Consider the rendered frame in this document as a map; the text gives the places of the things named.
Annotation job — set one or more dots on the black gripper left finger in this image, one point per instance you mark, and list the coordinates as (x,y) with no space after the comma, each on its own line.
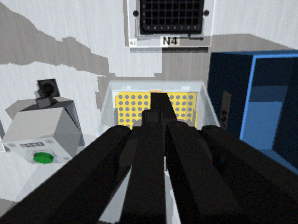
(80,191)

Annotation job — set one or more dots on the black assay plate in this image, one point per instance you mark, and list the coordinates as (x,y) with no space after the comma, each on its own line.
(171,16)

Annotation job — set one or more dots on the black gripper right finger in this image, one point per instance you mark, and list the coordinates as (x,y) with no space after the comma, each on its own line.
(205,193)

